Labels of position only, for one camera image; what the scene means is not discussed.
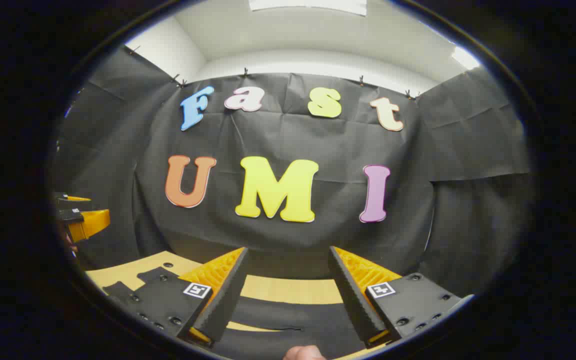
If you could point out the black backdrop cloth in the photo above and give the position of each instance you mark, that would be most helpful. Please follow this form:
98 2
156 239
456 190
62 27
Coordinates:
338 140

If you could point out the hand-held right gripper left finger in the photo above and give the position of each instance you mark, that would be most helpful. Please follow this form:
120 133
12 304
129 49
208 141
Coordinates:
228 300

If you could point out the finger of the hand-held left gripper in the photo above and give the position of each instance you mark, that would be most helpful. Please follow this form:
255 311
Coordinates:
75 199
90 222

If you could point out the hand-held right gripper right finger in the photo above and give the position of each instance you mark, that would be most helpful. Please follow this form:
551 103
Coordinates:
355 300

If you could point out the ceiling light panel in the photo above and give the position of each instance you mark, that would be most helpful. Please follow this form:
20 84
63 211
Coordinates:
465 58

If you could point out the dark grey jeans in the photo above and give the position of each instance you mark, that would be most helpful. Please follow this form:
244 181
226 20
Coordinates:
288 315

